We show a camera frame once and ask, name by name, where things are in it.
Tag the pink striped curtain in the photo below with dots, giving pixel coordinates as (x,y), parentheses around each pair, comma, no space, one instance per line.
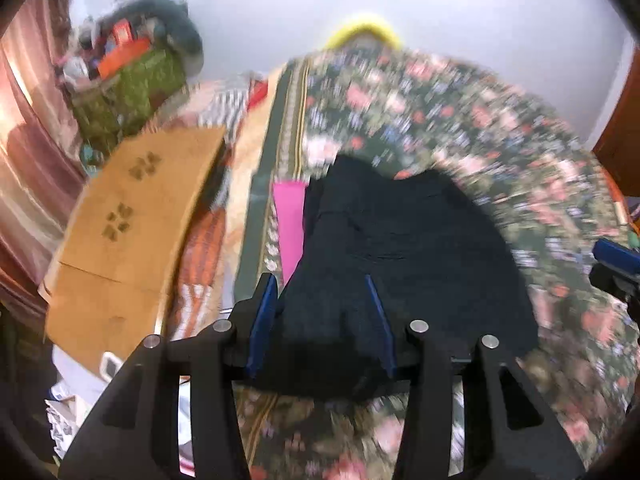
(41,176)

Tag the wooden door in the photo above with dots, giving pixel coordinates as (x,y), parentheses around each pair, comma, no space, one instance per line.
(618,147)

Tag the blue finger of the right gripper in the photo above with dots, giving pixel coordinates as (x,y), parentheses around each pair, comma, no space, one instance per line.
(616,255)

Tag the grey neck pillow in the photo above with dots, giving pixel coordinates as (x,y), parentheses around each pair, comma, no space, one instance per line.
(176,28)

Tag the green fabric storage box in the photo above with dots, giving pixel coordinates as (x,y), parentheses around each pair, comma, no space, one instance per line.
(121,105)

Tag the black pants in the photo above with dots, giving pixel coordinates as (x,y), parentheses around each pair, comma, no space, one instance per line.
(433,254)

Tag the white crumpled cloth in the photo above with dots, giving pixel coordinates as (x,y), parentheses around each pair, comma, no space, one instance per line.
(73,395)

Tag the yellow foam headboard guard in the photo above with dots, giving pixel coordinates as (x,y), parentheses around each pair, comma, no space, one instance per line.
(363,33)

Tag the orange box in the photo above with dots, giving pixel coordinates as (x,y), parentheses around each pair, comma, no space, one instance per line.
(122,55)

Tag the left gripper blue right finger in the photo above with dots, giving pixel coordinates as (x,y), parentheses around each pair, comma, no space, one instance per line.
(411,353)

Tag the folded pink pants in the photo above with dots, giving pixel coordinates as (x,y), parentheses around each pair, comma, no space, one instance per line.
(288,198)

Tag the wooden folding lap desk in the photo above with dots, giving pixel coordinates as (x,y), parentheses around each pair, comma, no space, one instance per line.
(109,284)

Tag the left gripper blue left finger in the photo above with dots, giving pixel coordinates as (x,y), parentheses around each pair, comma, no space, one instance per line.
(230,350)

